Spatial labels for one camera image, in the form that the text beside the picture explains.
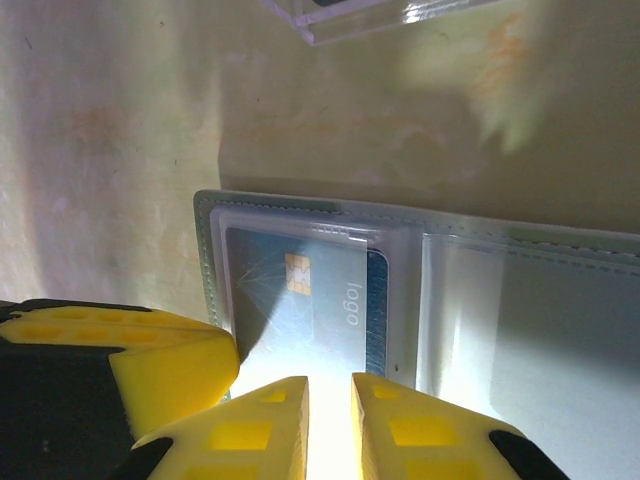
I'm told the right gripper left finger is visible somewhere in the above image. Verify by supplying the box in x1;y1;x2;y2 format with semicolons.
114;374;311;480

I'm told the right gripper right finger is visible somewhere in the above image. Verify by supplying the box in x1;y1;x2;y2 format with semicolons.
349;372;571;480

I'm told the grey-green card holder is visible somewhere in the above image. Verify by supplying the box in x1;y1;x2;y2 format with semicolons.
193;188;640;480

